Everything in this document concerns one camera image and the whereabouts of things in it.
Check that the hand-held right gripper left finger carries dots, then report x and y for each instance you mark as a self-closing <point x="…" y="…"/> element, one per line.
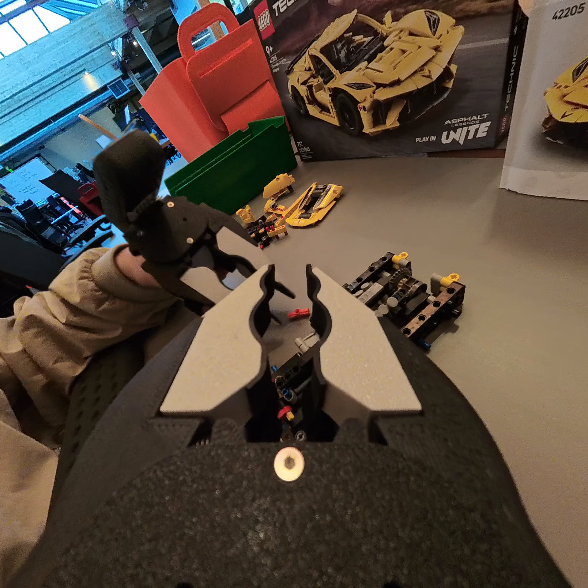
<point x="216" y="358"/>

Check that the toy car box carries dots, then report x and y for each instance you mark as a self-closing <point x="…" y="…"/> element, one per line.
<point x="399" y="82"/>

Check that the green plastic tray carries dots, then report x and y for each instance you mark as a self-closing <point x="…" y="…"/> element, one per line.
<point x="234" y="170"/>

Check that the whiteboard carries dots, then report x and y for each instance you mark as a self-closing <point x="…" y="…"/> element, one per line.
<point x="25" y="181"/>

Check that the person's beige jacket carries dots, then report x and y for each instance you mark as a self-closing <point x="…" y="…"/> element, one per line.
<point x="23" y="482"/>

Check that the black brick car chassis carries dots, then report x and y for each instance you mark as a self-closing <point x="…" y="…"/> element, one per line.
<point x="413" y="294"/>

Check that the red chair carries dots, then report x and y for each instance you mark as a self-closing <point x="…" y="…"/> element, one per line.
<point x="88" y="197"/>

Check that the person's left hand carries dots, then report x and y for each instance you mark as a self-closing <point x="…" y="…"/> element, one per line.
<point x="133" y="270"/>

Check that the black office chair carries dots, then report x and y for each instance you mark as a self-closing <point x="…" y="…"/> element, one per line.
<point x="50" y="225"/>

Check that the wall vent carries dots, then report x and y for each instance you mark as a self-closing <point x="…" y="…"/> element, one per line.
<point x="118" y="87"/>

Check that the small red brick pin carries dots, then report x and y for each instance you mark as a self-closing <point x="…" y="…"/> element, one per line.
<point x="297" y="314"/>

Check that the person's left forearm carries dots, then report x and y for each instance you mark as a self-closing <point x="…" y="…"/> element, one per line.
<point x="69" y="321"/>

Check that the yellow brick fender piece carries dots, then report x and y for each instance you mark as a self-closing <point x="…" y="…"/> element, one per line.
<point x="278" y="186"/>

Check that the black perforated panel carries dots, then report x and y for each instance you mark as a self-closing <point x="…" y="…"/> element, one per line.
<point x="105" y="381"/>

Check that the small yellow black brick assembly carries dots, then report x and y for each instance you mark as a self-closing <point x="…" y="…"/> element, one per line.
<point x="262" y="225"/>

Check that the white instruction booklet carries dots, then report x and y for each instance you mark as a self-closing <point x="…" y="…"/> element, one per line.
<point x="537" y="138"/>

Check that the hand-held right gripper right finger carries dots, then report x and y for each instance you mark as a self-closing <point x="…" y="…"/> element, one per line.
<point x="363" y="363"/>

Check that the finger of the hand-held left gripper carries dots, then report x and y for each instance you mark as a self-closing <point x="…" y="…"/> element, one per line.
<point x="236" y="243"/>
<point x="236" y="281"/>

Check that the yellow brick car panel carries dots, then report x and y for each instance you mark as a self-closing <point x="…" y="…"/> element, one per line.
<point x="317" y="206"/>

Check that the grey desk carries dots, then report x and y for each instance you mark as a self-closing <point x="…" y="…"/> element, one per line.
<point x="459" y="220"/>

